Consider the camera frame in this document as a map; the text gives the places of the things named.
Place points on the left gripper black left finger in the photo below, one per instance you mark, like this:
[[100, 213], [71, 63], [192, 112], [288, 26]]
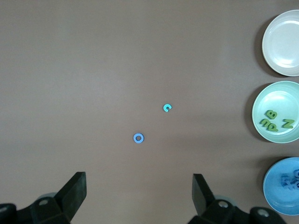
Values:
[[70, 198]]

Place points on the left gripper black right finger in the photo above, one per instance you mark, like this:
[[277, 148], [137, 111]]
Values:
[[204, 200]]

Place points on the blue foam letter X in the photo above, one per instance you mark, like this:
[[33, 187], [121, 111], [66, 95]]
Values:
[[292, 184]]

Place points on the green foam letter U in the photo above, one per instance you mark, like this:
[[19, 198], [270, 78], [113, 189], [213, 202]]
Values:
[[264, 123]]

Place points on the green foam letter P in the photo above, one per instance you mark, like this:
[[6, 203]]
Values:
[[272, 127]]

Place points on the green foam letter B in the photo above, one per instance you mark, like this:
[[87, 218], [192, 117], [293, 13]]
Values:
[[271, 114]]

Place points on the green foam letter N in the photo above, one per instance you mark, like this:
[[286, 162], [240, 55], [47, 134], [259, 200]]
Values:
[[287, 123]]

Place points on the blue plate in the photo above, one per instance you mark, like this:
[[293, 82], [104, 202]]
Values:
[[278, 198]]

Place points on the blue foam letter O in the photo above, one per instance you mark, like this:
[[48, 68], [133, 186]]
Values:
[[135, 138]]

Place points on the teal foam letter C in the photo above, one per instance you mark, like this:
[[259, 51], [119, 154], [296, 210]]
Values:
[[164, 107]]

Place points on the light green plate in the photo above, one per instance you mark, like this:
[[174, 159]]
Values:
[[275, 98]]

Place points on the brown table cover sheet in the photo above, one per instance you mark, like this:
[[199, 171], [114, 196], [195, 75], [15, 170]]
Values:
[[70, 70]]

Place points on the beige plate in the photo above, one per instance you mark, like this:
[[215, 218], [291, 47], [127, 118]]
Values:
[[282, 42]]

